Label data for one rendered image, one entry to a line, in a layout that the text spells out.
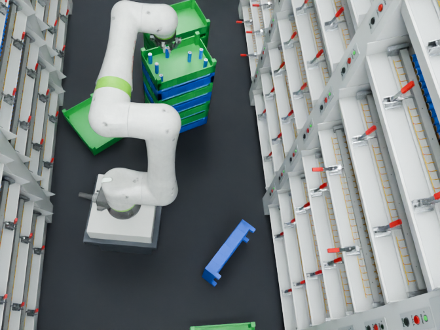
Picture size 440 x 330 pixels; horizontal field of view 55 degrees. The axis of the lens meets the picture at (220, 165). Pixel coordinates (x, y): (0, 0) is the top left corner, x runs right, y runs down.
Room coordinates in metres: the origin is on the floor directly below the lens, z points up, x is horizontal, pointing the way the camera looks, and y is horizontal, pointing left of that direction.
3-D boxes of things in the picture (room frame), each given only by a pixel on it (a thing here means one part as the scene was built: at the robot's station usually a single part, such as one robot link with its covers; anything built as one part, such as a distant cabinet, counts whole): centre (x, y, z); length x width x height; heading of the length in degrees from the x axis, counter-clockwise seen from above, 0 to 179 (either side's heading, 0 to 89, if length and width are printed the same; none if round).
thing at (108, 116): (0.67, 0.38, 0.96); 0.18 x 0.13 x 0.12; 11
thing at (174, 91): (1.28, 0.32, 0.44); 0.30 x 0.20 x 0.08; 130
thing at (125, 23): (0.94, 0.43, 0.96); 0.36 x 0.11 x 0.11; 11
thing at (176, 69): (1.28, 0.32, 0.52); 0.30 x 0.20 x 0.08; 130
